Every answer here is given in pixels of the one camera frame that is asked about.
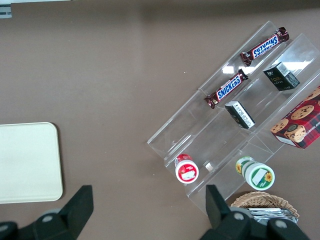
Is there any clear acrylic stepped display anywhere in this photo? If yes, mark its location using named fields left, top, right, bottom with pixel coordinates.
left=146, top=20, right=320, bottom=217

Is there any red chocolate chip cookie box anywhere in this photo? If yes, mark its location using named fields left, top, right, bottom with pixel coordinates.
left=270, top=85, right=320, bottom=150

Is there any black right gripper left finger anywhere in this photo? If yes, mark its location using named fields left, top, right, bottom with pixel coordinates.
left=19, top=184, right=95, bottom=240

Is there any silver foil container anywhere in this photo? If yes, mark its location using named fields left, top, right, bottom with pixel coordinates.
left=246, top=207, right=298, bottom=224

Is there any red lid white jar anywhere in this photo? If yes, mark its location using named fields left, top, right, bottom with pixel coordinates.
left=174, top=153, right=200, bottom=185

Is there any light wicker basket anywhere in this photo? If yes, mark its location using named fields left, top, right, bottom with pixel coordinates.
left=229, top=191, right=301, bottom=226

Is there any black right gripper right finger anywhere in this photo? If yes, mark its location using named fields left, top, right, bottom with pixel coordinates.
left=199, top=184, right=254, bottom=240

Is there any small black carton box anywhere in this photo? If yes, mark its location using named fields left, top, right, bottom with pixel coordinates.
left=224, top=100, right=256, bottom=130
left=262, top=61, right=301, bottom=93

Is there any grey white metal bracket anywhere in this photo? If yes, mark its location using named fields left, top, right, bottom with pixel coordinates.
left=0, top=0, right=13, bottom=20

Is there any Snickers chocolate bar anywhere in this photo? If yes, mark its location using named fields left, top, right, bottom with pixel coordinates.
left=203, top=69, right=250, bottom=110
left=239, top=26, right=291, bottom=67

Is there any green lid sunflower jar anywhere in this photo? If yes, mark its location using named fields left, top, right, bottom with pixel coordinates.
left=234, top=156, right=276, bottom=191

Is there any beige rectangular serving tray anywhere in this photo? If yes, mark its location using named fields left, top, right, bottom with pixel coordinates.
left=0, top=121, right=64, bottom=205

